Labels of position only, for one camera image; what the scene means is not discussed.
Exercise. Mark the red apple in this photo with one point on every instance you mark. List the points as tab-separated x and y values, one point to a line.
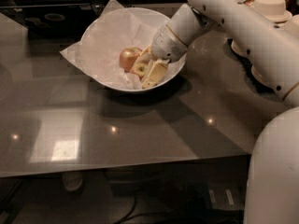
128	57
139	69

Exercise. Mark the front stack of paper plates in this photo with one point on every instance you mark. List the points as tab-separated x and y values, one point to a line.
258	76

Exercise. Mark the stack of paper plates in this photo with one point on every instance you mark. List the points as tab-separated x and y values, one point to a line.
236	49
258	76

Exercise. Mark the white inverted paper bowl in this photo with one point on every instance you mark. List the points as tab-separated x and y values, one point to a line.
273	10

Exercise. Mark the white paper liner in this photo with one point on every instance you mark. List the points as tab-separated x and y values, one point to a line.
97	52

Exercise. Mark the black laptop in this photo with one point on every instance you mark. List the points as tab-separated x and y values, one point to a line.
58	21

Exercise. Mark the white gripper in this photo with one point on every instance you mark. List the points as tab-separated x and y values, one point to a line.
165	46

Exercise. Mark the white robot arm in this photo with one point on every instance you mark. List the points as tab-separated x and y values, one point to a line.
272	195

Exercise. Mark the black power adapter box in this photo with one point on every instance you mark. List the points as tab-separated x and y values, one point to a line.
213	196

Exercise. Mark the rear stack of paper plates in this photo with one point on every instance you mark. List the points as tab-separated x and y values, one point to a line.
236	49

